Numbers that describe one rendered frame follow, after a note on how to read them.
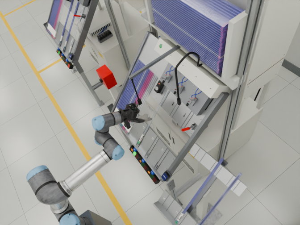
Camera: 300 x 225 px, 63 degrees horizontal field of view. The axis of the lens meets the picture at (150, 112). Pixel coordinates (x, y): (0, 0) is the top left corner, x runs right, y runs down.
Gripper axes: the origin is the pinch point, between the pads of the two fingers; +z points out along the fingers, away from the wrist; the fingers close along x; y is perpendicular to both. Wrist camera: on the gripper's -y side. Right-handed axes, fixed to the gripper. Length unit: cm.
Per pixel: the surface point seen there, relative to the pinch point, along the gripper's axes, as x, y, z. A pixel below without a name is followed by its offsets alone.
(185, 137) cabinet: -12.6, -26.5, 37.5
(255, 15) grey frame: -36, 77, -1
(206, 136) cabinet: -22, -20, 48
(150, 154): -13.0, -29.8, 4.7
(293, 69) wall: -3, 3, 206
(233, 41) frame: -34, 66, -2
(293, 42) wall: 9, 30, 191
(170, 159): -27.2, -19.2, 7.0
